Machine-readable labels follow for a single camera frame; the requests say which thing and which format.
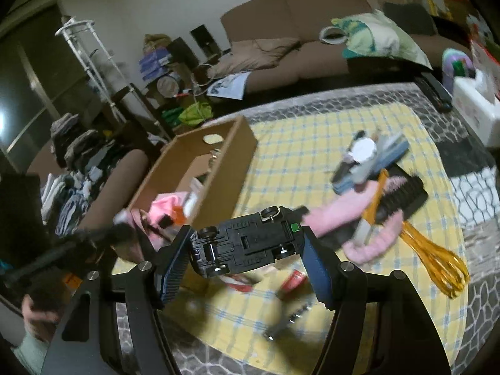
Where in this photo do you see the printed tote bag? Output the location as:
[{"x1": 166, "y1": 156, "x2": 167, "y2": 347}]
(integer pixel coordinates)
[{"x1": 320, "y1": 10, "x2": 432, "y2": 69}]

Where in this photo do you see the printed paper leaflet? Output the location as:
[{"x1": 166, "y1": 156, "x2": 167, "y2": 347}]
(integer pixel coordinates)
[{"x1": 207, "y1": 72, "x2": 247, "y2": 100}]

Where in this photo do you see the black remote control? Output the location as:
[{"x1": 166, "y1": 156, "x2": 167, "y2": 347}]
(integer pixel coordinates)
[{"x1": 414, "y1": 72, "x2": 454, "y2": 112}]

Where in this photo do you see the person's left hand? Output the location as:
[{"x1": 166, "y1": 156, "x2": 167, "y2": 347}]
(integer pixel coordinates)
[{"x1": 21, "y1": 293, "x2": 59, "y2": 342}]

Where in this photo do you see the black cushion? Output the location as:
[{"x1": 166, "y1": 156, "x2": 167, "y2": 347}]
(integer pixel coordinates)
[{"x1": 383, "y1": 2, "x2": 438, "y2": 36}]

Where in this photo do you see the person's left forearm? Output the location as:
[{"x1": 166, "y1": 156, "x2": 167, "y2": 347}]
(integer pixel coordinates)
[{"x1": 12, "y1": 334, "x2": 49, "y2": 375}]

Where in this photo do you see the green bag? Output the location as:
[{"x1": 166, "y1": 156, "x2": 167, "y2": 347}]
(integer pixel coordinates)
[{"x1": 164, "y1": 102, "x2": 213, "y2": 128}]

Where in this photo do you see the white plastic box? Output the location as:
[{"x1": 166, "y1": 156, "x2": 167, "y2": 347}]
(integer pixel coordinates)
[{"x1": 453, "y1": 76, "x2": 500, "y2": 145}]

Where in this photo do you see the purple ball toy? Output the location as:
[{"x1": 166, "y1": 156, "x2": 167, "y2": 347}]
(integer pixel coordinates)
[{"x1": 441, "y1": 49, "x2": 475, "y2": 87}]

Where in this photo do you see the pile of folded clothes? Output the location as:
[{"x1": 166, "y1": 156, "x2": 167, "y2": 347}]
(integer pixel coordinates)
[{"x1": 41, "y1": 113, "x2": 129, "y2": 235}]

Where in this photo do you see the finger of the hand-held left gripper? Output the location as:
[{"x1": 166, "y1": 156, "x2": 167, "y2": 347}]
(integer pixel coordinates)
[{"x1": 76, "y1": 222, "x2": 135, "y2": 253}]

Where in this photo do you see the small red packet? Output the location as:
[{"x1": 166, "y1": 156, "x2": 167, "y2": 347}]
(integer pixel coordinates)
[{"x1": 281, "y1": 271, "x2": 309, "y2": 293}]

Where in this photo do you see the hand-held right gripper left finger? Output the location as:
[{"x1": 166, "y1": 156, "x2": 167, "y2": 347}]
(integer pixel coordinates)
[{"x1": 39, "y1": 224, "x2": 196, "y2": 375}]

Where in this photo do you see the brown sofa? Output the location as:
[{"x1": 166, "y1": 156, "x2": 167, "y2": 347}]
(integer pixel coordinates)
[{"x1": 221, "y1": 0, "x2": 469, "y2": 90}]

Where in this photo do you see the black toy car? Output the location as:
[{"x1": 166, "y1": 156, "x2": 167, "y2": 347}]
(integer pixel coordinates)
[{"x1": 189, "y1": 205, "x2": 309, "y2": 278}]

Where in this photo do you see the brown armchair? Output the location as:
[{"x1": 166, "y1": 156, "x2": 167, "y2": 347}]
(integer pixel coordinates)
[{"x1": 78, "y1": 148, "x2": 151, "y2": 239}]

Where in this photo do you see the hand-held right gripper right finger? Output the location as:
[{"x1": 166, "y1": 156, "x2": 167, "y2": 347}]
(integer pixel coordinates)
[{"x1": 299, "y1": 224, "x2": 454, "y2": 375}]

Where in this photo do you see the yellow checked blanket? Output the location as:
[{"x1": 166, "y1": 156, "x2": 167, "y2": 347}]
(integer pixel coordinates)
[{"x1": 113, "y1": 103, "x2": 469, "y2": 364}]

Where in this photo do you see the orange plastic whisk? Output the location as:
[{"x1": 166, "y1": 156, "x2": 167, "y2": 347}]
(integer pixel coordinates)
[{"x1": 398, "y1": 221, "x2": 469, "y2": 301}]

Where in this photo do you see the white coat rack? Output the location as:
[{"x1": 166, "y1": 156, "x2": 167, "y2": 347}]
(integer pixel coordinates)
[{"x1": 57, "y1": 17, "x2": 129, "y2": 126}]

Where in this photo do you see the cardboard box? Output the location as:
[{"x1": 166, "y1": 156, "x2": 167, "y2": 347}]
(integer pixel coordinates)
[{"x1": 127, "y1": 115, "x2": 258, "y2": 239}]

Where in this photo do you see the black hairbrush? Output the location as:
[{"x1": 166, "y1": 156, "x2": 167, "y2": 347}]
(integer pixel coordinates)
[{"x1": 375, "y1": 164, "x2": 426, "y2": 223}]

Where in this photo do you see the metal corkscrew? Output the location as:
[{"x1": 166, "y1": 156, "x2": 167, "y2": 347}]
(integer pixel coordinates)
[{"x1": 263, "y1": 301, "x2": 313, "y2": 340}]

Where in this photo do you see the round white fan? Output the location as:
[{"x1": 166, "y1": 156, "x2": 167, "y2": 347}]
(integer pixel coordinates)
[{"x1": 158, "y1": 76, "x2": 182, "y2": 98}]

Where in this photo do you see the pink sock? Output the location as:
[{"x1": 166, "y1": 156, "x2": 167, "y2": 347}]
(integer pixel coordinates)
[{"x1": 305, "y1": 193, "x2": 403, "y2": 264}]

